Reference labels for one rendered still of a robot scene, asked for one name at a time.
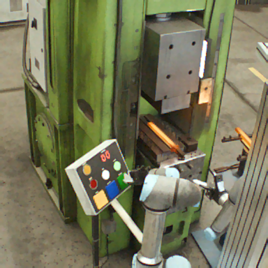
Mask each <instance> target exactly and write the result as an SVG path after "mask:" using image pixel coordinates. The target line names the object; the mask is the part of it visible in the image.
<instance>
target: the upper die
mask: <svg viewBox="0 0 268 268"><path fill-rule="evenodd" d="M141 97H143V99H145V100H146V101H147V102H148V103H149V104H150V105H152V107H154V108H155V109H156V110H158V111H159V112H160V113H161V114H164V113H167V112H171V111H174V110H179V109H181V108H188V107H190V98H191V93H187V94H184V95H180V96H176V97H173V98H166V97H164V99H162V100H157V101H154V100H153V99H152V98H151V97H150V96H148V95H147V94H146V93H145V92H143V90H141Z"/></svg>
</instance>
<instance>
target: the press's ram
mask: <svg viewBox="0 0 268 268"><path fill-rule="evenodd" d="M145 20H146V25H145V35H144V52H143V62H142V81H141V90H143V92H145V93H146V94H147V95H148V96H150V97H151V98H152V99H153V100H154V101H159V100H162V99H164V97H166V98H173V97H176V96H180V95H184V94H187V93H192V92H197V91H198V85H199V81H200V69H201V64H202V52H203V47H204V35H205V31H206V29H205V28H202V27H201V26H199V25H197V24H196V23H194V22H192V21H190V20H187V19H186V18H185V17H183V16H181V15H178V14H177V13H171V18H170V19H169V20H168V21H160V20H150V19H148V18H147V16H146V15H145Z"/></svg>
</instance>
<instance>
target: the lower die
mask: <svg viewBox="0 0 268 268"><path fill-rule="evenodd" d="M143 116H145V117H146V118H148V120H150V121H151V122H152V123H153V124H154V125H155V126H156V127H157V128H159V129H160V130H161V131H162V132H163V133H164V134H165V135H166V136H167V137H168V138H169V139H170V140H172V141H173V143H174V144H175V145H177V144H178V145H179V148H180V149H181V150H182V151H183V149H184V145H183V144H182V142H180V143H179V140H178V139H175V136H174V135H172V134H171V132H170V131H168V129H166V128H164V126H163V125H162V124H161V123H160V122H159V121H158V122H157V119H156V118H155V117H152V115H151V114H146V115H144V114H141V115H140V119H139V129H140V130H141V133H144V136H143V134H141V133H140V131H138V139H137V141H139V138H140V144H141V145H142V139H143V138H144V137H148V140H151V141H152V143H151V141H149V142H148V143H147V141H148V140H147V138H145V139H144V141H143V147H144V149H145V150H146V144H147V151H148V152H149V153H150V146H151V145H152V144H155V145H156V147H155V148H154V145H152V147H151V155H152V157H153V158H154V160H155V161H157V162H158V163H159V162H161V161H166V160H170V159H172V158H175V157H178V155H177V154H176V153H174V152H173V151H172V147H171V146H170V145H169V144H168V143H167V142H166V141H165V140H164V139H163V138H162V137H161V136H160V135H159V134H158V133H156V132H155V131H154V130H153V129H152V128H151V127H150V126H149V125H148V124H147V123H146V122H145V121H144V120H143V119H142V118H141V117H143ZM140 134H141V136H140ZM167 158H168V159H167Z"/></svg>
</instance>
